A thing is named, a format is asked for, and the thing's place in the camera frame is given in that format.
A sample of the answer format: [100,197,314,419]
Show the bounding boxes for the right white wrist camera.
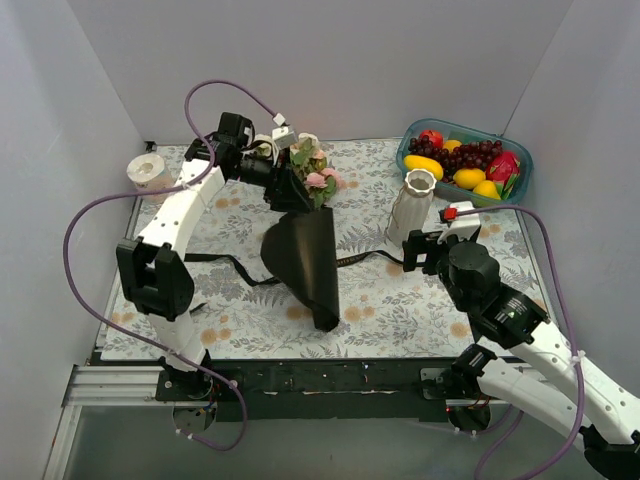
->
[437,201,481,244]

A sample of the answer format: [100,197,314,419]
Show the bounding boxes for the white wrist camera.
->
[437,201,481,244]
[271,125,297,150]

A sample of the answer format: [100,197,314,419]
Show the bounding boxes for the teal plastic fruit tub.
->
[396,118,533,207]

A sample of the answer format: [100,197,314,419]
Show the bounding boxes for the white toilet paper roll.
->
[126,153,175,192]

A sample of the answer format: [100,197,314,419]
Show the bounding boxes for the yellow lemon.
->
[453,168,486,190]

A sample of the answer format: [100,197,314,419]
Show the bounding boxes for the red apple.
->
[419,129,444,148]

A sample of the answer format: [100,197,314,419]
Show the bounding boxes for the black wrapping paper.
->
[260,208,340,332]

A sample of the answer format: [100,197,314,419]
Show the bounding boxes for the white ribbed ceramic vase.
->
[386,169,436,248]

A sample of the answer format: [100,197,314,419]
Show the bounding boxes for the peach rose stem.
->
[290,133,328,177]

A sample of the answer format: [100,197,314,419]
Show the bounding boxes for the pink rose stem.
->
[304,167,346,209]

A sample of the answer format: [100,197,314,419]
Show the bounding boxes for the floral table mat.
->
[97,139,566,361]

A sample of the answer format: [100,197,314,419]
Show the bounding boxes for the yellow pear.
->
[473,180,501,200]

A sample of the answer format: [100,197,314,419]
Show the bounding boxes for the dark purple grapes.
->
[407,137,504,178]

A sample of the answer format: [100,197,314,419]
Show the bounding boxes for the small orange fruit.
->
[443,139,462,152]

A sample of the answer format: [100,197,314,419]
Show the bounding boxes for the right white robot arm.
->
[403,230,639,479]

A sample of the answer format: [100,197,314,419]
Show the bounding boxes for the red dragon fruit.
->
[485,151,520,199]

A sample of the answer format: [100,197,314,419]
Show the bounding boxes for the black ribbon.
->
[185,249,403,287]

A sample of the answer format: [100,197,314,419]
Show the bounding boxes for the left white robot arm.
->
[116,112,314,400]

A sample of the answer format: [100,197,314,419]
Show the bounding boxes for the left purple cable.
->
[62,79,286,452]

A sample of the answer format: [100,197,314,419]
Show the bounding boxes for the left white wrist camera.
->
[271,125,297,150]

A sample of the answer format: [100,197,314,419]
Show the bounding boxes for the yellow mango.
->
[404,154,444,181]

